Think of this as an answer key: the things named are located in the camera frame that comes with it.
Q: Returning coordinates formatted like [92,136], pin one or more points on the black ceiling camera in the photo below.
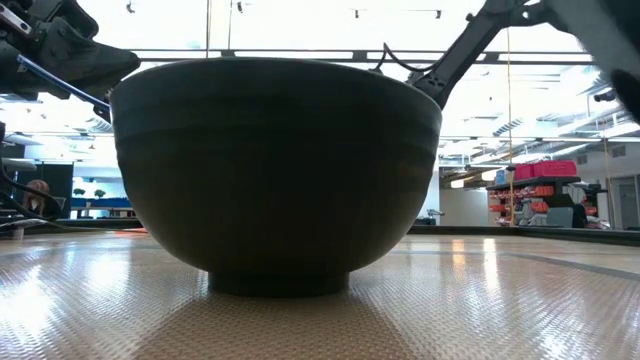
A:
[605,96]

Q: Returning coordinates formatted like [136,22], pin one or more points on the blue counter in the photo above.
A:
[100,203]

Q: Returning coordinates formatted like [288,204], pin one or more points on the small red storage bin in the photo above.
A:
[524,172]

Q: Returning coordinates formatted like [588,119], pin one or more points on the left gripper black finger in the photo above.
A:
[30,80]
[100,62]

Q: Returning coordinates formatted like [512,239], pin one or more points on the small green potted plant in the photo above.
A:
[79,192]
[100,193]

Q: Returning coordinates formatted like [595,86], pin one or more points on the black partition panel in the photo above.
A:
[65,180]

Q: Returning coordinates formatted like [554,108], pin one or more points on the black overhead frame beam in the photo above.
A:
[300,55]

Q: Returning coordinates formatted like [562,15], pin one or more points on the dark green bowl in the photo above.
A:
[275,175]

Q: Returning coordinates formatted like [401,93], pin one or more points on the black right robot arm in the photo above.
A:
[460,50]

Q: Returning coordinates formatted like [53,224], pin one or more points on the person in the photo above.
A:
[37,200]

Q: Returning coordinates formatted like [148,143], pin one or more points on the wide red storage bin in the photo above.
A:
[555,169]

